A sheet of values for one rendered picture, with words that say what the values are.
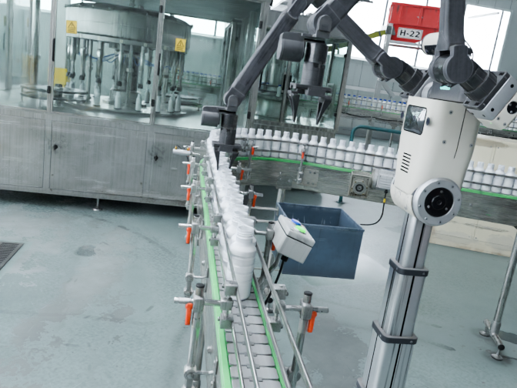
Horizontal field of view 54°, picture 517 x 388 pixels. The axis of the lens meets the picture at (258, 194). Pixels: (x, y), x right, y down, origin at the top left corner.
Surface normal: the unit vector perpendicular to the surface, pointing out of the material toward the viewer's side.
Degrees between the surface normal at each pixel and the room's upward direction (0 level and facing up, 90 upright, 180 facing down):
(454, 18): 90
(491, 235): 90
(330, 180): 90
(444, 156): 101
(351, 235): 90
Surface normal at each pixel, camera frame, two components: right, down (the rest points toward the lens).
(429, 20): -0.18, 0.19
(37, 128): 0.14, 0.25
